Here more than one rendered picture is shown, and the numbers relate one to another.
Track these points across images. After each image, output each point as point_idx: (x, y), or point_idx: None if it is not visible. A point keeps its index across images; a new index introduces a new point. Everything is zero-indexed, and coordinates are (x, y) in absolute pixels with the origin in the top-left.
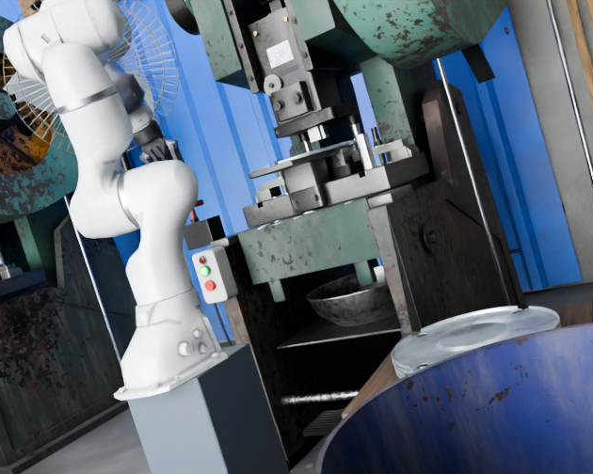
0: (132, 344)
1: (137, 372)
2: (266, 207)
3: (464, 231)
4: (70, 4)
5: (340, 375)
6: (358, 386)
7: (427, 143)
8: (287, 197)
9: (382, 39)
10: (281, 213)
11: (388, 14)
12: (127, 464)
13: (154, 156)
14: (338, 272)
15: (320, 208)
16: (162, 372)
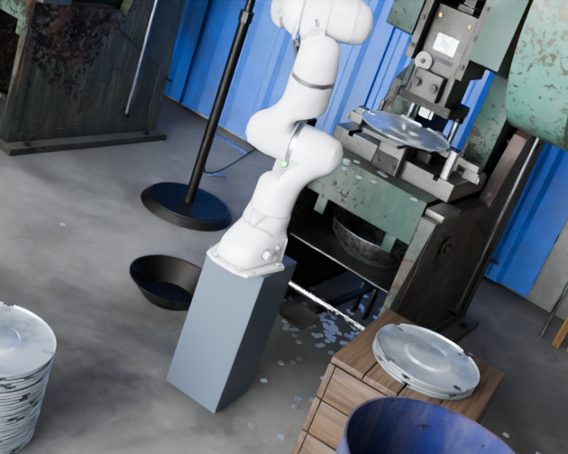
0: (236, 231)
1: (233, 252)
2: (354, 140)
3: (471, 242)
4: (347, 8)
5: (312, 266)
6: (317, 276)
7: (496, 160)
8: (374, 146)
9: (517, 120)
10: (361, 152)
11: (533, 116)
12: (114, 216)
13: None
14: None
15: None
16: (247, 263)
